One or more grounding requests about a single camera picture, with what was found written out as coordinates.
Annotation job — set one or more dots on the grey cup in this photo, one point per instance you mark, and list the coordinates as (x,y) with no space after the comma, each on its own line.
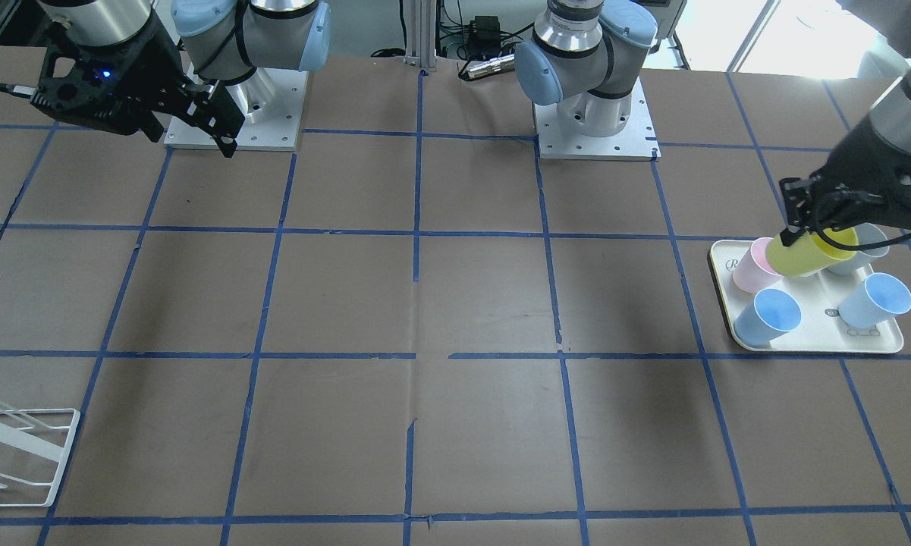
(867,234)

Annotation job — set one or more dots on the beige plastic tray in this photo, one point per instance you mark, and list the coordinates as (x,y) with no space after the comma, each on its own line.
(818,296)

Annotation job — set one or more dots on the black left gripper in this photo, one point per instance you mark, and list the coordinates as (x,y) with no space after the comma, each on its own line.
(871,163)

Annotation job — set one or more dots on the blue cup off tray corner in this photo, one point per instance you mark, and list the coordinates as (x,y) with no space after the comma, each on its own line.
(770,314)

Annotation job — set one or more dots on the blue cup on tray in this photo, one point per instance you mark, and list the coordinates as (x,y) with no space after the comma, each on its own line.
(878,297)

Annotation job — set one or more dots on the yellow cup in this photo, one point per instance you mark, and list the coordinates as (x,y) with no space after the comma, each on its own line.
(810,253)

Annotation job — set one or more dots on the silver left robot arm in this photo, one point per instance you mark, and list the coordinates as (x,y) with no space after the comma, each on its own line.
(598,47)

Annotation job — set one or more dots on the pink cup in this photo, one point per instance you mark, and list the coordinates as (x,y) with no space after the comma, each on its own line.
(753,272)

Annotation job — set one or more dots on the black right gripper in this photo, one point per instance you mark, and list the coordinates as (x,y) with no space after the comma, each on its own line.
(154,62)

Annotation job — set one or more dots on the white wire cup rack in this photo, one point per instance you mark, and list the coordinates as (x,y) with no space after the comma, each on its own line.
(35,447)

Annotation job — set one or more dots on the silver base plate arm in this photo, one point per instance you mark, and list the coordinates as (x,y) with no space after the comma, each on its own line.
(268,110)
(588,127)

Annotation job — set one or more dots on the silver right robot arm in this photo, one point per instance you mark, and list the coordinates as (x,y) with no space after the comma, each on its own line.
(218,41)

